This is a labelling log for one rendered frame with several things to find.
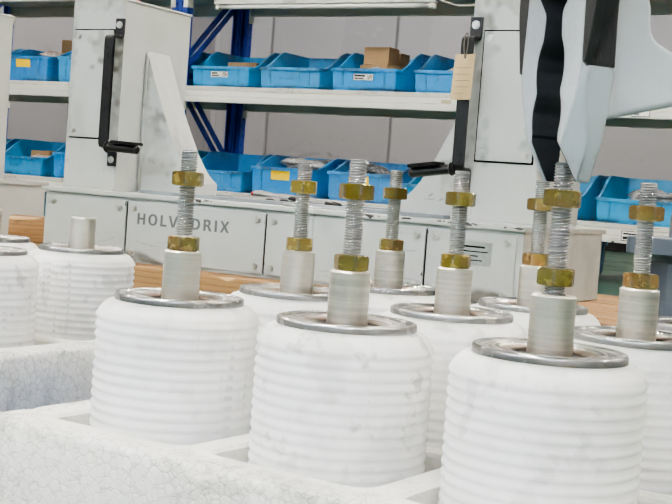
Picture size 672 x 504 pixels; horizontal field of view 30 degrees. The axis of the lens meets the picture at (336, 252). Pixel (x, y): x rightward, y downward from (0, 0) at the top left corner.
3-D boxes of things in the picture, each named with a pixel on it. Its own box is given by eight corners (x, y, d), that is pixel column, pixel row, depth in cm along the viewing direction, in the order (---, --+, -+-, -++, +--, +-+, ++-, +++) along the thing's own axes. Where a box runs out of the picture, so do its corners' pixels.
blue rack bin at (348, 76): (374, 99, 654) (377, 59, 653) (441, 101, 635) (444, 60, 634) (326, 89, 611) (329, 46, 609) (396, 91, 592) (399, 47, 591)
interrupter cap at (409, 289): (376, 299, 88) (377, 289, 88) (317, 287, 95) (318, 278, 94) (458, 300, 93) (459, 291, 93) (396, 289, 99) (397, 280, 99)
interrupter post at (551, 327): (561, 359, 62) (566, 293, 62) (581, 366, 60) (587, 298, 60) (516, 357, 62) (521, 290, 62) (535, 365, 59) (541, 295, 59)
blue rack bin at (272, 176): (297, 196, 679) (300, 157, 678) (359, 201, 660) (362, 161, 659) (246, 193, 636) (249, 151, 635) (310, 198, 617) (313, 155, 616)
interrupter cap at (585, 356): (585, 353, 66) (587, 340, 65) (657, 377, 58) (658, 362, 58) (449, 347, 64) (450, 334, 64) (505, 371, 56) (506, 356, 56)
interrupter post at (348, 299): (345, 335, 66) (350, 272, 66) (314, 329, 67) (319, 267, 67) (377, 333, 67) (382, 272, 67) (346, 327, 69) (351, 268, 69)
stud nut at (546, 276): (566, 284, 62) (567, 267, 62) (581, 288, 60) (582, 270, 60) (529, 282, 61) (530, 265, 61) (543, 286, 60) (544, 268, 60)
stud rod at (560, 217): (557, 317, 61) (570, 163, 61) (565, 319, 60) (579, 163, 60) (538, 316, 61) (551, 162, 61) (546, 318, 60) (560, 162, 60)
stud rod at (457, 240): (459, 294, 77) (469, 171, 76) (443, 293, 77) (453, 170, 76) (462, 293, 78) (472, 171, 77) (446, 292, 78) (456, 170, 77)
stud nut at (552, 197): (573, 207, 62) (574, 190, 62) (588, 209, 60) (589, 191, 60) (535, 205, 61) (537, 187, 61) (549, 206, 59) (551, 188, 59)
